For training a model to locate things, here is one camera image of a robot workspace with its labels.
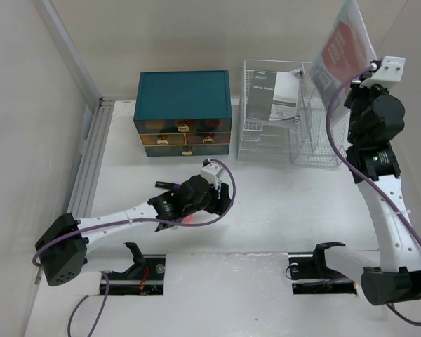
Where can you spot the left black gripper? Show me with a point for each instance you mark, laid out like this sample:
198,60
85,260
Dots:
218,205

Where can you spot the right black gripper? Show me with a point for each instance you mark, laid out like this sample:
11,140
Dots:
356,89

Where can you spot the clear mesh zip pouch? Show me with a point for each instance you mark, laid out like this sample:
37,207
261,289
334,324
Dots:
346,51

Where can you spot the grey setup guide booklet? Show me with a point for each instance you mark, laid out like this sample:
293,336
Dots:
274,97

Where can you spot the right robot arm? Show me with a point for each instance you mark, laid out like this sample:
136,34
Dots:
395,276

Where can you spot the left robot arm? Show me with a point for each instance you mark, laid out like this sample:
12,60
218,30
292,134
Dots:
158,213

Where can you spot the pink glue stick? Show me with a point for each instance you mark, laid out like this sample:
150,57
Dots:
187,219

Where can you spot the black yellow highlighter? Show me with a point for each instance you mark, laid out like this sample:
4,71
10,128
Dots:
164,185

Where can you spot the teal drawer organizer box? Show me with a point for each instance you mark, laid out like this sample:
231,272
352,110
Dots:
186,113

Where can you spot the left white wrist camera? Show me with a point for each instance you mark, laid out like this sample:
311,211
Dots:
211,172

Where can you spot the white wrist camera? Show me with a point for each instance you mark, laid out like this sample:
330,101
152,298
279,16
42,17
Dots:
211,172
386,72

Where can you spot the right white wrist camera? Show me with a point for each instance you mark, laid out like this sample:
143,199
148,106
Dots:
386,72

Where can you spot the white wire file rack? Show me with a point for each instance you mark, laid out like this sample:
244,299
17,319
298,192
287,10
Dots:
302,141

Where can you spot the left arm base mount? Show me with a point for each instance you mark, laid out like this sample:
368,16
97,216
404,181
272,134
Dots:
143,277

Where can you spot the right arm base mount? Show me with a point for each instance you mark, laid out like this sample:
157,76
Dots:
310,275

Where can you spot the aluminium frame rail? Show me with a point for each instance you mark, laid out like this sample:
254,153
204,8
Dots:
87,172

